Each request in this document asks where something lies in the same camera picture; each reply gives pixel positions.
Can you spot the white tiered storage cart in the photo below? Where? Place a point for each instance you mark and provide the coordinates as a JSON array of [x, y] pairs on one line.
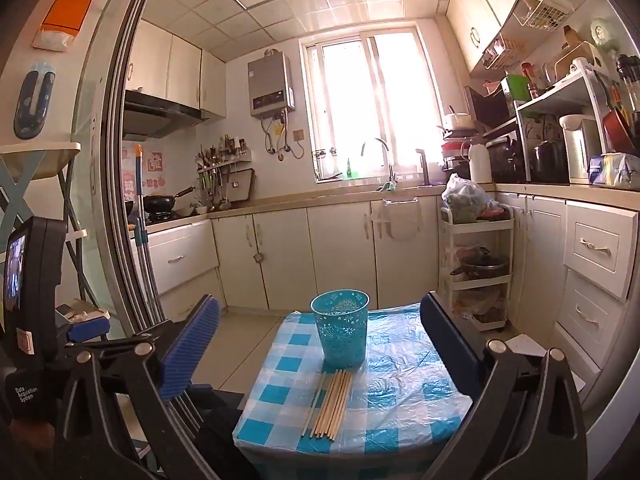
[[475, 226]]

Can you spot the white base cabinet under stove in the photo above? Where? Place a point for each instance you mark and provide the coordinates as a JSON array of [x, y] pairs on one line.
[[180, 260]]

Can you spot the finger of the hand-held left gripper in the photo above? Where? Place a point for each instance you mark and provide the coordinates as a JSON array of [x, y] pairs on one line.
[[90, 329]]

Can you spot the white hanging door holder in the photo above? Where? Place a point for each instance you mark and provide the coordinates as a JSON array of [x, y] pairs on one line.
[[400, 201]]

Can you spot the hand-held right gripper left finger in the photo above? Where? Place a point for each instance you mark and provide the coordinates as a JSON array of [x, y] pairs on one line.
[[192, 345]]

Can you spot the pink wall stickers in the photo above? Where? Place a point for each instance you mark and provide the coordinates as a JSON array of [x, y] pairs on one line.
[[155, 162]]

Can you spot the white drawer cabinet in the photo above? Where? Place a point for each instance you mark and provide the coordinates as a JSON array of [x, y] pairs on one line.
[[595, 250]]

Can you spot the black blender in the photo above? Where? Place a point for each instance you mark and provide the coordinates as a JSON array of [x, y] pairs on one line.
[[629, 80]]

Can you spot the grey gas water heater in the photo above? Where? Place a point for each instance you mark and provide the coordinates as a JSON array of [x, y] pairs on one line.
[[270, 80]]

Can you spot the grey sliding door frame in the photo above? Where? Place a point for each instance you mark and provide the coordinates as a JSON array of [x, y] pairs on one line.
[[112, 160]]

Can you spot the black range hood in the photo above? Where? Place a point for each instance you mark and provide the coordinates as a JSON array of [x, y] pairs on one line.
[[150, 115]]

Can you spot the plastic bag of vegetables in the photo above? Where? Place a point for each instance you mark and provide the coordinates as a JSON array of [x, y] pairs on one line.
[[465, 195]]

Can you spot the dark lidded pot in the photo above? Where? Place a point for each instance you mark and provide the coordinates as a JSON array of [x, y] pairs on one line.
[[482, 265]]

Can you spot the white electric water boiler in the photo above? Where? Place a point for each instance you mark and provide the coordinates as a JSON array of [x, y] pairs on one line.
[[580, 145]]

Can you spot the blue checked tablecloth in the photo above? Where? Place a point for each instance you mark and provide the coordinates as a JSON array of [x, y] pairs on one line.
[[400, 385]]

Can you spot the white pot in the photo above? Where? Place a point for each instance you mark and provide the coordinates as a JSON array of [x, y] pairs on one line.
[[459, 121]]

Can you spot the green box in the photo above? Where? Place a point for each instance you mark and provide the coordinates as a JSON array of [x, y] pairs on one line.
[[517, 89]]

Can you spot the teal perforated plastic bucket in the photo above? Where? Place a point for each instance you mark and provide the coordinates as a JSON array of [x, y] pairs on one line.
[[340, 340]]

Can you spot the white wall cabinets beside hood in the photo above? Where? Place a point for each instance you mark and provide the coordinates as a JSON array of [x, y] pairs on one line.
[[185, 75]]

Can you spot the white folding table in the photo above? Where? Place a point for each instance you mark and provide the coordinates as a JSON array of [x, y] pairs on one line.
[[40, 152]]

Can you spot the bundle of wooden chopsticks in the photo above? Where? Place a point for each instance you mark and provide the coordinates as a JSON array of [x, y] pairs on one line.
[[330, 405]]

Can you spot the wall rail with utensils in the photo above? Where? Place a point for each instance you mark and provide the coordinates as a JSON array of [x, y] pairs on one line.
[[220, 160]]

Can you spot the green round fan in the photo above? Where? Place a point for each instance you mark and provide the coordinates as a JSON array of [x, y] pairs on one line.
[[602, 32]]

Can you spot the white countertop rack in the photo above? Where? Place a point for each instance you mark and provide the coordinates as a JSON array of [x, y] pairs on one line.
[[545, 102]]

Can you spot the green dish soap bottle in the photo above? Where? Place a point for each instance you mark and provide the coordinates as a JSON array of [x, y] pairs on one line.
[[349, 169]]

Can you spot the curved chrome faucet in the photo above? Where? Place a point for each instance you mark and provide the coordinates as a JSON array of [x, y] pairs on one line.
[[389, 165]]

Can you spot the orange paper bag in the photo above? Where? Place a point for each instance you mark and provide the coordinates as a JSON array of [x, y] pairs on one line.
[[70, 5]]

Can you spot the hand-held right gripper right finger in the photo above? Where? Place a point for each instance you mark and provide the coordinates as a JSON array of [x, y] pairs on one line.
[[442, 342]]

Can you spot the red pan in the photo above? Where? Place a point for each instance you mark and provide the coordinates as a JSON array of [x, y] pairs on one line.
[[617, 130]]

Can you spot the white base cabinets under window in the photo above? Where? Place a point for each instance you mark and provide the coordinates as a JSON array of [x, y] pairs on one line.
[[340, 250]]

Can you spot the black cooking pot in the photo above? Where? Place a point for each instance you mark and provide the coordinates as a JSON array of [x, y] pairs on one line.
[[550, 162]]

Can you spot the blue wall holder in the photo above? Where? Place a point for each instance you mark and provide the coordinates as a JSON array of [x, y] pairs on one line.
[[25, 110]]

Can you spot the pack of tissues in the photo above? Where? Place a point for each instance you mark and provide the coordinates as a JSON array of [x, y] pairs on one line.
[[615, 170]]

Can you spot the small straight faucet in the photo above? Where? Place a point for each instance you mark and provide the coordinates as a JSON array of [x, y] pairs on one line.
[[424, 167]]

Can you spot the white thermos jug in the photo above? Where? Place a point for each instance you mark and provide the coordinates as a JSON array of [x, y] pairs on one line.
[[481, 165]]

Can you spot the white framed window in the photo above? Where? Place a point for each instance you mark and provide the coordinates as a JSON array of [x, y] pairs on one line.
[[370, 100]]

